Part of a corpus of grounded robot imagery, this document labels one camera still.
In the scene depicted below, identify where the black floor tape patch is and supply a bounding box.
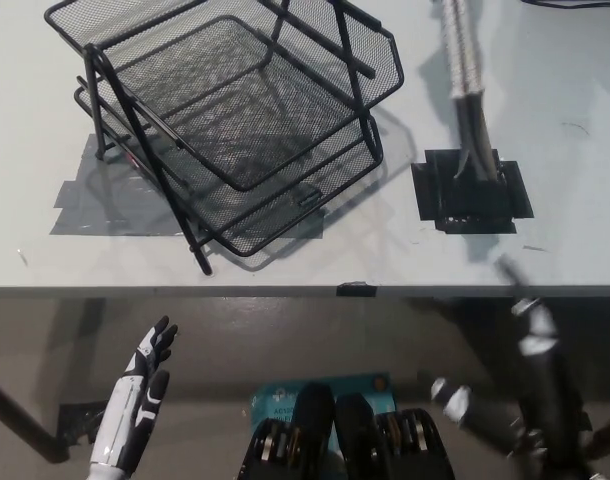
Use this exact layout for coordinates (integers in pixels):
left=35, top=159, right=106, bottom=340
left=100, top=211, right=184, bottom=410
left=57, top=401, right=109, bottom=447

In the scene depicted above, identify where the black taped cable grommet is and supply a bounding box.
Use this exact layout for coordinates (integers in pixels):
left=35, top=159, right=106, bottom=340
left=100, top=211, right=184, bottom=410
left=412, top=148, right=536, bottom=235

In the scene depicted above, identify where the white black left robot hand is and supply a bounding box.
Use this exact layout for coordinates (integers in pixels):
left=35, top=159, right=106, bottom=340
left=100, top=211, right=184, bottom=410
left=88, top=315, right=179, bottom=474

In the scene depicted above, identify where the teal router box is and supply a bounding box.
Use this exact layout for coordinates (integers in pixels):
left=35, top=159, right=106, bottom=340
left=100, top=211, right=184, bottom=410
left=249, top=372, right=399, bottom=451

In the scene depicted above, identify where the black mesh two-tier file tray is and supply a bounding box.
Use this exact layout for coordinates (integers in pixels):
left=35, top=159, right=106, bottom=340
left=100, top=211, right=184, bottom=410
left=43, top=0, right=405, bottom=276

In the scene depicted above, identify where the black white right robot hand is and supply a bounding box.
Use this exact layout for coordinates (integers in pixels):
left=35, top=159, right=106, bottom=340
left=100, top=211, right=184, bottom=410
left=429, top=253, right=594, bottom=456

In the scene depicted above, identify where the black slanted desk leg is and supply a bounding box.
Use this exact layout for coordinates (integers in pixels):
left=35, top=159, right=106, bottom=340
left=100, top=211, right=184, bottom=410
left=586, top=413, right=610, bottom=462
left=0, top=372, right=69, bottom=464

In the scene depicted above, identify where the black robot body left block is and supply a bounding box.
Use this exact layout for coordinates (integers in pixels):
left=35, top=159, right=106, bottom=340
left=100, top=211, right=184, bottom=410
left=239, top=382, right=336, bottom=480

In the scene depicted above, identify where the silver braided cable bundle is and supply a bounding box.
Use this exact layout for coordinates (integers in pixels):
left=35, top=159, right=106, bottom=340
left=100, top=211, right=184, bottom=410
left=431, top=0, right=502, bottom=184

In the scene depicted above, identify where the grey duct tape patch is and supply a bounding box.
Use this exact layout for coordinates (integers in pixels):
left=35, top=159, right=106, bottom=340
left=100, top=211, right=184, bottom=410
left=48, top=132, right=327, bottom=239

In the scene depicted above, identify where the thin black cable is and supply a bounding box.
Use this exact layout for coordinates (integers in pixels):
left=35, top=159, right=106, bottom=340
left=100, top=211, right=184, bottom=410
left=521, top=0, right=610, bottom=12

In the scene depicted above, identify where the small black tape strip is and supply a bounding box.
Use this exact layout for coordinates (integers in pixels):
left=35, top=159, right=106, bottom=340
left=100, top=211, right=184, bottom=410
left=336, top=281, right=378, bottom=299

